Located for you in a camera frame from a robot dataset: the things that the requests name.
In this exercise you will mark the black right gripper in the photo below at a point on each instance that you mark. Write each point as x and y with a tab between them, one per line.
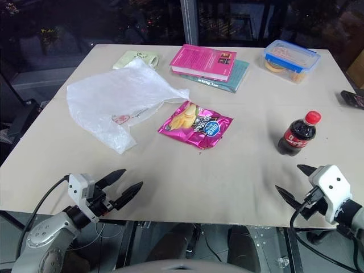
312	202

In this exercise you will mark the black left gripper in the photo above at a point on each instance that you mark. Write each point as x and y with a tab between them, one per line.
98	200

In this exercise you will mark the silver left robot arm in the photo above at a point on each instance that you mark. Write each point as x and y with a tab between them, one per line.
42	241

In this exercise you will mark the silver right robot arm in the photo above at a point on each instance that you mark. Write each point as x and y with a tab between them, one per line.
351	220

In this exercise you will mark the small cola bottle red cap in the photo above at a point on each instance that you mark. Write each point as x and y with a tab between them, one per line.
298	133

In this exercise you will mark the translucent white plastic bag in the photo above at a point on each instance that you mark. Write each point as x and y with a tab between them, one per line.
119	101

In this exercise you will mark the dark rounded shape under table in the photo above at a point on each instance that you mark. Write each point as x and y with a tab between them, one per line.
244	250

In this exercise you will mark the pink chips packet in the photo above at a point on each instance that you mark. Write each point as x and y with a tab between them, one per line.
196	123

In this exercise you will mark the black smartphone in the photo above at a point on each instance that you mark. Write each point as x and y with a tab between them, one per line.
353	98

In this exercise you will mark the clear container blue lid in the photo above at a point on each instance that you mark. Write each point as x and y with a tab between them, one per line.
290	61

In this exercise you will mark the teal book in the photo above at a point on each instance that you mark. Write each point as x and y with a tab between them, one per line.
230	76

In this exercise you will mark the pale green packet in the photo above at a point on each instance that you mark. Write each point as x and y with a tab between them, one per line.
136	58

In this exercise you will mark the pink book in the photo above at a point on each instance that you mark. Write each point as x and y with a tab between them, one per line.
203	61

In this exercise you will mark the grey metal pillar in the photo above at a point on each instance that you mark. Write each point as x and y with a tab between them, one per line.
190	21

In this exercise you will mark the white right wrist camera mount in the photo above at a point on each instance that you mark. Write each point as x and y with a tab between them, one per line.
332	190

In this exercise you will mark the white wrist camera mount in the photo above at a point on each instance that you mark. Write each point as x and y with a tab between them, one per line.
332	190
80	190

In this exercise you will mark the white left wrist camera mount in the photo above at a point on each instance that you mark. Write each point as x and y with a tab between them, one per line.
80	190

